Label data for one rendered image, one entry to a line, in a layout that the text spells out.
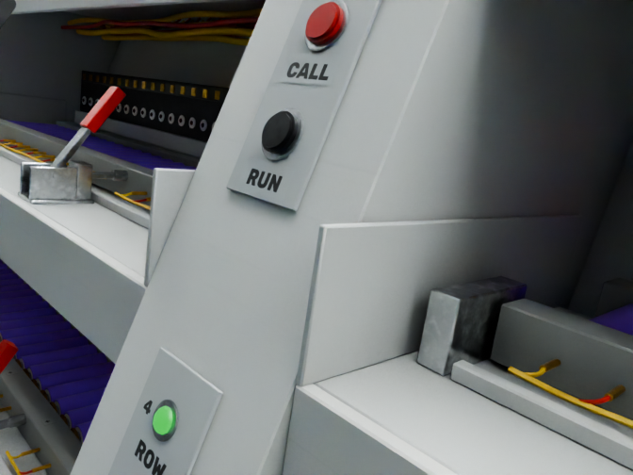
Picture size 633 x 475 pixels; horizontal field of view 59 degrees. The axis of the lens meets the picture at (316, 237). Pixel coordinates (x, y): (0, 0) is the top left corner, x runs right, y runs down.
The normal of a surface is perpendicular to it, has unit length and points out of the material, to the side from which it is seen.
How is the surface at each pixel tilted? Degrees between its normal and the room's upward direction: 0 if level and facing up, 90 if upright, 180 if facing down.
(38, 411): 19
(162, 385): 90
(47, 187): 90
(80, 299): 109
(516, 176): 90
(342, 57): 90
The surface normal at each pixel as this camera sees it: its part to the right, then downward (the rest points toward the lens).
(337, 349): 0.69, 0.25
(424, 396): 0.14, -0.97
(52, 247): -0.71, 0.04
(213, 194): -0.63, -0.28
